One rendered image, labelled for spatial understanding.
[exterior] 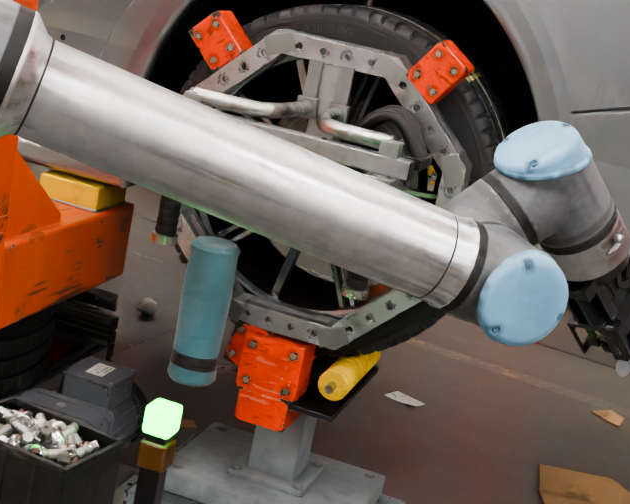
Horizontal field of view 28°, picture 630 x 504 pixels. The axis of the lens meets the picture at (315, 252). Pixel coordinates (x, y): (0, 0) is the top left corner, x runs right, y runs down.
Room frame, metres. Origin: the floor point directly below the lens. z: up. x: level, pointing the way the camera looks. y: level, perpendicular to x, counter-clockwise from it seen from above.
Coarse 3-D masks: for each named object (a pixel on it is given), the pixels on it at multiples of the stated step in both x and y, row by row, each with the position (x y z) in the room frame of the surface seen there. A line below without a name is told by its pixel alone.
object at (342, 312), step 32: (288, 64) 2.39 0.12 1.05; (256, 96) 2.48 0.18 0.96; (416, 192) 2.25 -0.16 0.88; (224, 224) 2.39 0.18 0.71; (256, 256) 2.42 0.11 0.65; (288, 256) 2.31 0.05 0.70; (256, 288) 2.30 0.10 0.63; (288, 288) 2.37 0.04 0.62; (320, 288) 2.43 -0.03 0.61; (384, 288) 2.39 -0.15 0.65
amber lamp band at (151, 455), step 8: (144, 440) 1.55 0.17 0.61; (144, 448) 1.54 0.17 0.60; (152, 448) 1.54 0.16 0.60; (160, 448) 1.54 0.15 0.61; (168, 448) 1.54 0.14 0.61; (144, 456) 1.54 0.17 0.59; (152, 456) 1.54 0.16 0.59; (160, 456) 1.53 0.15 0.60; (168, 456) 1.55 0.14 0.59; (136, 464) 1.54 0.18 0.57; (144, 464) 1.54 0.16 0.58; (152, 464) 1.54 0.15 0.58; (160, 464) 1.53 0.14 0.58; (168, 464) 1.55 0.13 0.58; (160, 472) 1.54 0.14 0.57
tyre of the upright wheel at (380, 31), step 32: (256, 32) 2.32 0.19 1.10; (320, 32) 2.29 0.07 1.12; (352, 32) 2.27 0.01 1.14; (384, 32) 2.26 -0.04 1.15; (416, 32) 2.28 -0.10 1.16; (448, 96) 2.22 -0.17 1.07; (480, 96) 2.27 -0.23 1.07; (480, 128) 2.21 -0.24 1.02; (480, 160) 2.20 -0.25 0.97; (416, 320) 2.22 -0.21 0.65; (320, 352) 2.26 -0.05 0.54; (352, 352) 2.24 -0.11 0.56
